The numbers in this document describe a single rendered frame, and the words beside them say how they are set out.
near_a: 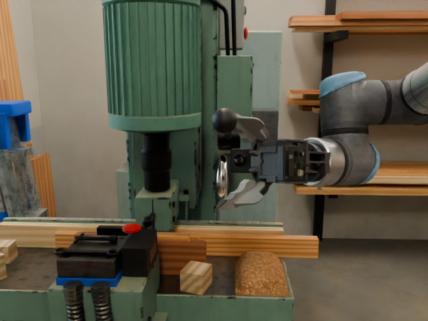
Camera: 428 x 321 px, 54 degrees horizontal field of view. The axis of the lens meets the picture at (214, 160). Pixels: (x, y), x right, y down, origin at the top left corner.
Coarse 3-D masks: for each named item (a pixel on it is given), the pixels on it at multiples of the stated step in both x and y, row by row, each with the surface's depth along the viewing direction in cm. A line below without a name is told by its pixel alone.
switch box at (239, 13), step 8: (224, 0) 101; (240, 0) 100; (240, 8) 101; (240, 16) 101; (224, 24) 102; (240, 24) 102; (224, 32) 102; (240, 32) 102; (224, 40) 103; (240, 40) 102; (224, 48) 104; (240, 48) 104
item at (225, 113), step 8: (216, 112) 56; (224, 112) 55; (232, 112) 56; (216, 120) 55; (224, 120) 55; (232, 120) 55; (216, 128) 56; (224, 128) 55; (232, 128) 56; (224, 136) 92; (232, 136) 92; (224, 144) 92; (232, 144) 92
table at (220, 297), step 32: (32, 256) 84; (224, 256) 84; (0, 288) 72; (32, 288) 72; (160, 288) 72; (224, 288) 72; (288, 288) 72; (0, 320) 73; (32, 320) 72; (160, 320) 68; (192, 320) 71; (224, 320) 70; (256, 320) 70; (288, 320) 70
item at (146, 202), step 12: (144, 192) 82; (156, 192) 82; (168, 192) 82; (144, 204) 79; (156, 204) 79; (168, 204) 79; (180, 204) 92; (144, 216) 79; (156, 216) 79; (168, 216) 79; (156, 228) 80; (168, 228) 80
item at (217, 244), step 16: (64, 240) 86; (208, 240) 84; (224, 240) 84; (240, 240) 84; (256, 240) 84; (272, 240) 83; (288, 240) 83; (304, 240) 83; (288, 256) 84; (304, 256) 84
